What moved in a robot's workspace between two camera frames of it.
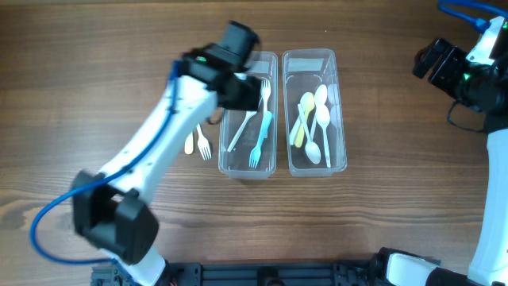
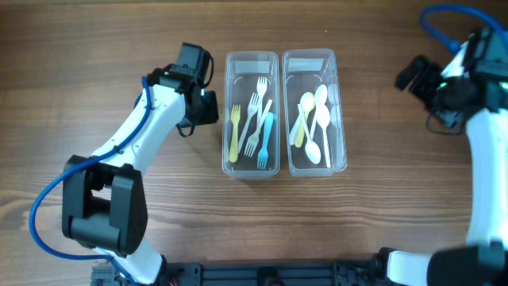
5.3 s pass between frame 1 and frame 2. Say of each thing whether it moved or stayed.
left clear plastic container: stayed
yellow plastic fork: moved
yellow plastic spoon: stayed
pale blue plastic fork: moved
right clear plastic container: stayed
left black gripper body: moved
